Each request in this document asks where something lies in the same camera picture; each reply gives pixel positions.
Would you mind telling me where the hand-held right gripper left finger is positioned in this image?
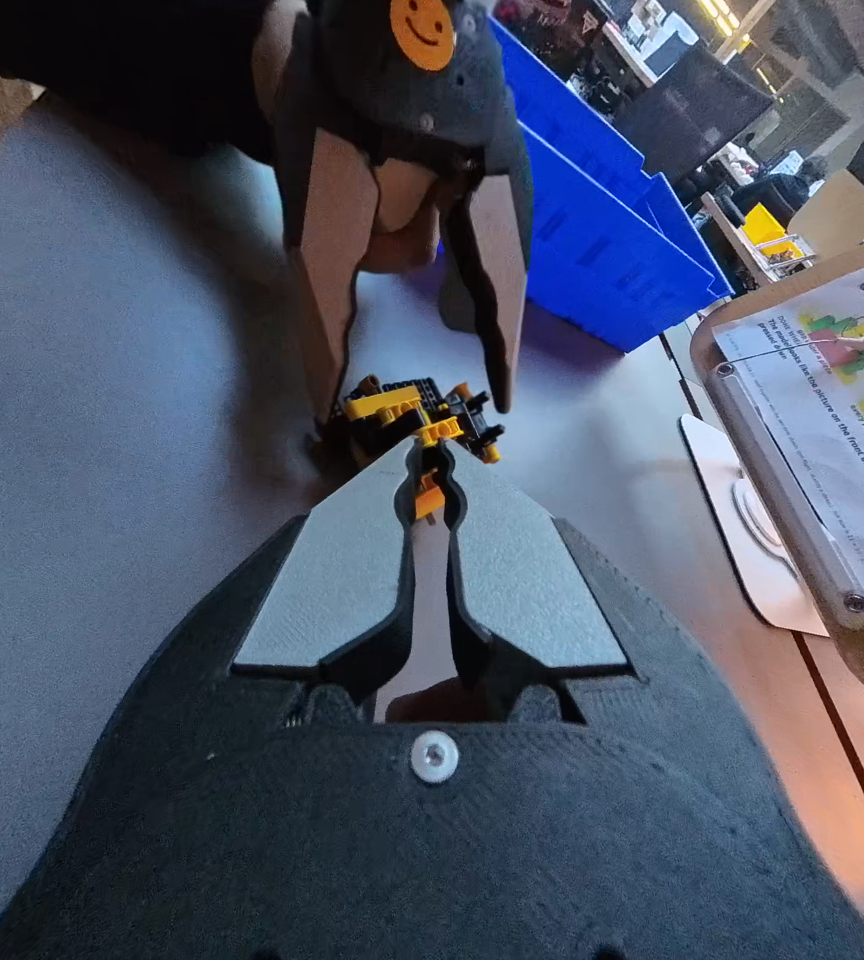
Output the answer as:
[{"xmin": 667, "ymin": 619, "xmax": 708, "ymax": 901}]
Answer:
[{"xmin": 231, "ymin": 438, "xmax": 418, "ymax": 706}]

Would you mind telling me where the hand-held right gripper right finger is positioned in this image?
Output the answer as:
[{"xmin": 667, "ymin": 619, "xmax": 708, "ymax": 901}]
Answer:
[{"xmin": 438, "ymin": 441, "xmax": 629, "ymax": 691}]

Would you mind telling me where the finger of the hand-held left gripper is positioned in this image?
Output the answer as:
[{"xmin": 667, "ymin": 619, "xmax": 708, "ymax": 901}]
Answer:
[
  {"xmin": 285, "ymin": 127, "xmax": 382, "ymax": 444},
  {"xmin": 438, "ymin": 171, "xmax": 530, "ymax": 415}
]

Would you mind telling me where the small yellow lego piece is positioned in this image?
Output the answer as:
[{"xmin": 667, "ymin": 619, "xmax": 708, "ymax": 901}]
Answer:
[{"xmin": 411, "ymin": 442, "xmax": 454, "ymax": 522}]

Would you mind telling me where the yellow black lego vehicle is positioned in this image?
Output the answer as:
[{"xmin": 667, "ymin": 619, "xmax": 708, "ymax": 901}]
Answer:
[{"xmin": 315, "ymin": 375, "xmax": 508, "ymax": 481}]

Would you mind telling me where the person's left hand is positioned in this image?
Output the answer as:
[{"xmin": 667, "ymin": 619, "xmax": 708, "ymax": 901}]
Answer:
[{"xmin": 363, "ymin": 163, "xmax": 442, "ymax": 276}]

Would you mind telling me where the blue plastic bin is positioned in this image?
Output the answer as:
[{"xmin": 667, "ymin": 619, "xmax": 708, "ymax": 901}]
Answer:
[
  {"xmin": 518, "ymin": 123, "xmax": 736, "ymax": 354},
  {"xmin": 488, "ymin": 18, "xmax": 646, "ymax": 185}
]

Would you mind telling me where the black monitor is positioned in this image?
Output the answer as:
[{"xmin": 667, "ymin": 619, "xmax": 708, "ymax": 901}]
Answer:
[{"xmin": 612, "ymin": 45, "xmax": 775, "ymax": 183}]

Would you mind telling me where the yellow storage bin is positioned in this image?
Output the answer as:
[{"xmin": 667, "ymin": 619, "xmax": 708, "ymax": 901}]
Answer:
[{"xmin": 743, "ymin": 202, "xmax": 808, "ymax": 260}]

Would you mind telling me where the wooden chair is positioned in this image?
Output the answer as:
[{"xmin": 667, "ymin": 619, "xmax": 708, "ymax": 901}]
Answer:
[{"xmin": 786, "ymin": 168, "xmax": 864, "ymax": 243}]

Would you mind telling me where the printed instruction sheet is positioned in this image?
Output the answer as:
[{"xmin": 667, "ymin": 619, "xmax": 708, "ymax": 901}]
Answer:
[{"xmin": 711, "ymin": 251, "xmax": 864, "ymax": 672}]

